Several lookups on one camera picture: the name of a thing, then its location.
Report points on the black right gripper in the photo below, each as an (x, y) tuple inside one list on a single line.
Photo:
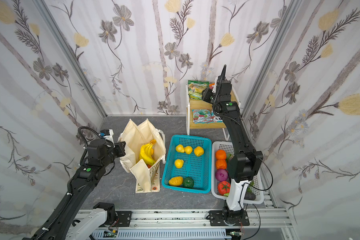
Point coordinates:
[(222, 91)]

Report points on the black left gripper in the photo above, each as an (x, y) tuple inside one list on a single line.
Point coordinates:
[(119, 149)]

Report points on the cream floral tote bag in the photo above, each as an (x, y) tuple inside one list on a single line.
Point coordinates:
[(135, 136)]

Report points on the yellow banana bunch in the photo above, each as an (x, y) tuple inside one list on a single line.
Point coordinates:
[(146, 153)]

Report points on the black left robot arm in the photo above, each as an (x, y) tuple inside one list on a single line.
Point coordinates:
[(79, 187)]

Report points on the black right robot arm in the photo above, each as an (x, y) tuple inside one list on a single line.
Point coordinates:
[(246, 162)]

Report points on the green snack bag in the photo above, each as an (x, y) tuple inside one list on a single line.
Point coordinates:
[(196, 88)]

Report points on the Fox's candy bag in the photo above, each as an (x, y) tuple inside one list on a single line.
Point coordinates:
[(216, 119)]

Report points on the teal candy bag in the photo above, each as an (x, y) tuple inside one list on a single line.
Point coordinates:
[(202, 116)]

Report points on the white wooden two-tier shelf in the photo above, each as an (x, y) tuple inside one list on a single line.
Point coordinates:
[(201, 105)]

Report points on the white plastic basket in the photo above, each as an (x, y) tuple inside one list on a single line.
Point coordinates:
[(256, 182)]

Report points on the orange tangerine in white basket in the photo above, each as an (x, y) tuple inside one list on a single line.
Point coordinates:
[(220, 155)]

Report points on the yellow bell pepper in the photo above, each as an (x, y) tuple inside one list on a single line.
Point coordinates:
[(199, 151)]

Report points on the small yellow lemon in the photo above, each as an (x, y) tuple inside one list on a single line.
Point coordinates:
[(188, 150)]

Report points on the yellow bumpy citrus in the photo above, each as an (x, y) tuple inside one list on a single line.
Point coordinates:
[(176, 181)]

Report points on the teal plastic basket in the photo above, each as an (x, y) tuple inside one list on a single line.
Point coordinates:
[(198, 168)]

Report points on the purple onion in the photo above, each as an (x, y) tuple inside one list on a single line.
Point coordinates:
[(221, 175)]

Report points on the green bell pepper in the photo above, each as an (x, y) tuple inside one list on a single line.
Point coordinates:
[(188, 183)]

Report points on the red tomato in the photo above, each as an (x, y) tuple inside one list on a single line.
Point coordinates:
[(224, 188)]

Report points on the dark green cucumber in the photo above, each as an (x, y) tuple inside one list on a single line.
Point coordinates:
[(250, 196)]

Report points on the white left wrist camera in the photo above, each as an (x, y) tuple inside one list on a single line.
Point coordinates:
[(107, 135)]

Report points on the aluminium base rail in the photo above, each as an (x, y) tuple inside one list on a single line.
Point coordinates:
[(109, 224)]

